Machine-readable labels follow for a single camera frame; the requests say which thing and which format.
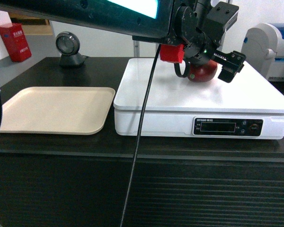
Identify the beige plastic tray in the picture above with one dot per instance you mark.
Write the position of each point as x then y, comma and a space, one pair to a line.
57, 110

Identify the red fire extinguisher box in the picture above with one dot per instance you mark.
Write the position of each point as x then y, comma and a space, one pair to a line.
15, 42

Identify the black checkout counter cabinet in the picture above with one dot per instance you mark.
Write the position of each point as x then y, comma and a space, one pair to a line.
86, 181

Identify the white checkout scale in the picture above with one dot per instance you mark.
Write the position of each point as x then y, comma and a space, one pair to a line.
249, 107

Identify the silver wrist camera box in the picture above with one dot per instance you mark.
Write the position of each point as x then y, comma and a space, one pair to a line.
222, 16

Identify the white blue label printer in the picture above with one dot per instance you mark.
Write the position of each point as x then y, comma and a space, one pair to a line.
263, 46

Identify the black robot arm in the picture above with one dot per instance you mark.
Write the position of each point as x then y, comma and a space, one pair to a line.
189, 31

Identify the red wrist block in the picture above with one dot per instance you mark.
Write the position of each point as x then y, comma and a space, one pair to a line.
172, 54

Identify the dark red mango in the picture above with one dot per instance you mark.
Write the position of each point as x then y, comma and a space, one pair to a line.
203, 73

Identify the black round barcode scanner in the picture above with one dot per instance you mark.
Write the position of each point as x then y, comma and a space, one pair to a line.
68, 46

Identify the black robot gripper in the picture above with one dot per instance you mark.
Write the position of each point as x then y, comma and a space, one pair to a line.
212, 33

